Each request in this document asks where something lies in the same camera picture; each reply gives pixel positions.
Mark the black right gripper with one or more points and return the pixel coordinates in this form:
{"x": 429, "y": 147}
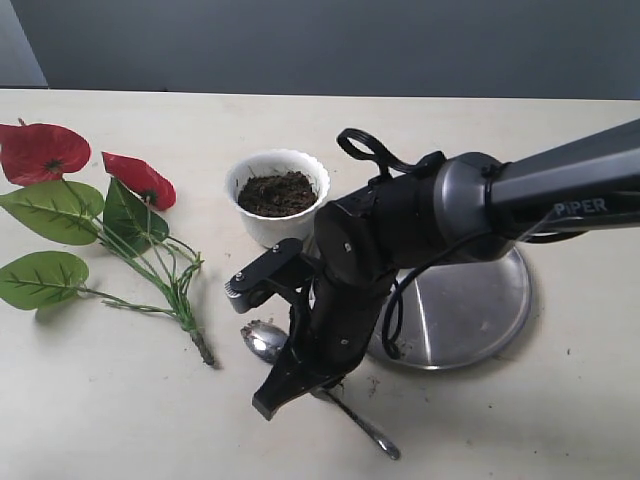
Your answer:
{"x": 328, "y": 343}

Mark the steel spoon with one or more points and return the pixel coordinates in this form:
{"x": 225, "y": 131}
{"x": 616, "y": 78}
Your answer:
{"x": 265, "y": 340}

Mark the artificial red flower plant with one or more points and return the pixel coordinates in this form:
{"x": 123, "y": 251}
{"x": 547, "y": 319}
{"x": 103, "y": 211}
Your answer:
{"x": 37, "y": 158}

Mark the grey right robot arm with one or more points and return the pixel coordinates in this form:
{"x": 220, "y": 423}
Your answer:
{"x": 440, "y": 210}

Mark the white pot with soil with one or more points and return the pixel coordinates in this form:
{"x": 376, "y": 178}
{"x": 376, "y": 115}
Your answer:
{"x": 277, "y": 194}

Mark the round steel tray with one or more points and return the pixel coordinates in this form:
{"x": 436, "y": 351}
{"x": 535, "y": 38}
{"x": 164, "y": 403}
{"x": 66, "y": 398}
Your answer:
{"x": 460, "y": 315}

